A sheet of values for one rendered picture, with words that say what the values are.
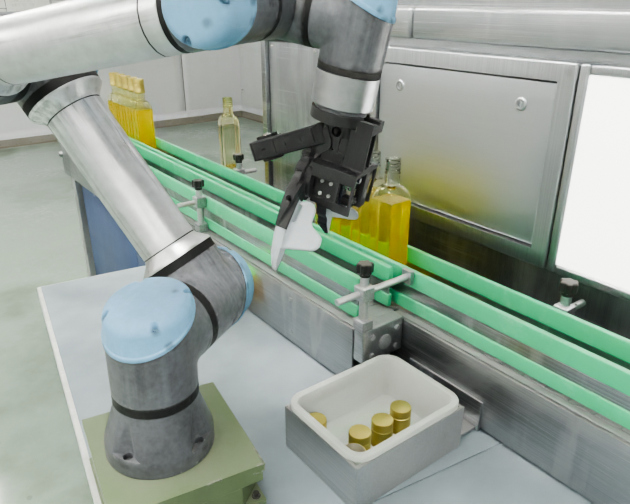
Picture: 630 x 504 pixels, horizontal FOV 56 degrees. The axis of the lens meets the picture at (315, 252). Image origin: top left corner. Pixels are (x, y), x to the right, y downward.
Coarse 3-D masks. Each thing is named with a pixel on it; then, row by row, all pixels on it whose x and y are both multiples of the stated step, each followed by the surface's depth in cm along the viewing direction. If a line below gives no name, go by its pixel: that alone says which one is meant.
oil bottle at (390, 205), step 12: (384, 192) 107; (396, 192) 107; (408, 192) 108; (372, 204) 110; (384, 204) 107; (396, 204) 107; (408, 204) 109; (372, 216) 111; (384, 216) 108; (396, 216) 108; (408, 216) 110; (372, 228) 112; (384, 228) 109; (396, 228) 109; (408, 228) 111; (372, 240) 112; (384, 240) 110; (396, 240) 110; (384, 252) 111; (396, 252) 111
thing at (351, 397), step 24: (384, 360) 101; (336, 384) 96; (360, 384) 99; (384, 384) 103; (408, 384) 99; (432, 384) 94; (312, 408) 94; (336, 408) 97; (360, 408) 100; (384, 408) 100; (432, 408) 95; (456, 408) 90; (336, 432) 94; (408, 432) 84; (360, 456) 80
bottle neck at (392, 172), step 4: (392, 156) 108; (388, 160) 106; (392, 160) 105; (396, 160) 105; (400, 160) 106; (388, 164) 106; (392, 164) 106; (396, 164) 106; (400, 164) 106; (388, 168) 106; (392, 168) 106; (396, 168) 106; (400, 168) 107; (384, 172) 108; (388, 172) 107; (392, 172) 106; (396, 172) 106; (400, 172) 107; (388, 176) 107; (392, 176) 106; (396, 176) 107; (384, 180) 108; (388, 180) 107; (392, 180) 107; (396, 180) 107; (388, 184) 107; (392, 184) 107; (396, 184) 107
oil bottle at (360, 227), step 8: (376, 184) 111; (360, 208) 114; (368, 208) 112; (360, 216) 115; (368, 216) 113; (352, 224) 117; (360, 224) 115; (368, 224) 113; (352, 232) 118; (360, 232) 116; (368, 232) 114; (352, 240) 118; (360, 240) 116; (368, 240) 115
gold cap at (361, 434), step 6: (354, 426) 89; (360, 426) 89; (366, 426) 89; (354, 432) 88; (360, 432) 88; (366, 432) 88; (348, 438) 89; (354, 438) 87; (360, 438) 87; (366, 438) 87; (360, 444) 87; (366, 444) 87; (366, 450) 88
